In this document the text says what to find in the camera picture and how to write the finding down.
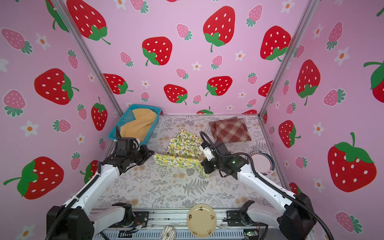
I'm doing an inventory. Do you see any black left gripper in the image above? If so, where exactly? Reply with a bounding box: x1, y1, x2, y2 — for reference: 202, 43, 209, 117
127, 144, 155, 165

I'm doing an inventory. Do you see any red plaid skirt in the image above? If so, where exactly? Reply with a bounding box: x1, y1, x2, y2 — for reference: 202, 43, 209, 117
209, 117, 252, 143

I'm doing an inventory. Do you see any lemon print skirt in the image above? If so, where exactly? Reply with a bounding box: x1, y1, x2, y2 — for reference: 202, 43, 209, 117
153, 129, 209, 178

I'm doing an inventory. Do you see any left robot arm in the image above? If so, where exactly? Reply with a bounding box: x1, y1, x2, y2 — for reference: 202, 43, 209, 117
46, 138, 154, 240

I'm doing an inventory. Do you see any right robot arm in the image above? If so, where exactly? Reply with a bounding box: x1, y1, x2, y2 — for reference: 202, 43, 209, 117
200, 142, 318, 240

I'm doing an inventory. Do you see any tan skirt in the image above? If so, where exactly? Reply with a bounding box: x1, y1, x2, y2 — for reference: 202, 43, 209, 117
120, 109, 157, 142

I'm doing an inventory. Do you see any pink plate with teal rim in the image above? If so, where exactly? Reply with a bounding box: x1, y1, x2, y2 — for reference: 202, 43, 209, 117
249, 151, 276, 176

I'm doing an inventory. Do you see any teal plastic basket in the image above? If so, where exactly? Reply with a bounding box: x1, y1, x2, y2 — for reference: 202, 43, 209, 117
109, 105, 162, 145

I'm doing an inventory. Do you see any cream plate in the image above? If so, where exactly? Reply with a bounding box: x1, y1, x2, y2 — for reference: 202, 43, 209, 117
187, 204, 217, 238

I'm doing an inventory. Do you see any chocolate drizzled donut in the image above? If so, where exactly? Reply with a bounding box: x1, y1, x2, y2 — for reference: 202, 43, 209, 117
161, 226, 176, 240

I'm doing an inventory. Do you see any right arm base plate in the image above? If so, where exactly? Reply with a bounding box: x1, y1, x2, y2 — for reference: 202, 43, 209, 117
223, 210, 252, 227

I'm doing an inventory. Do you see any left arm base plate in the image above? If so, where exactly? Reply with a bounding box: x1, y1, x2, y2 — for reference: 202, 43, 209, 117
119, 211, 150, 229

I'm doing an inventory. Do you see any aluminium frame rail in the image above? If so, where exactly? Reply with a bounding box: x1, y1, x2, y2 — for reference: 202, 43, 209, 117
103, 209, 267, 240

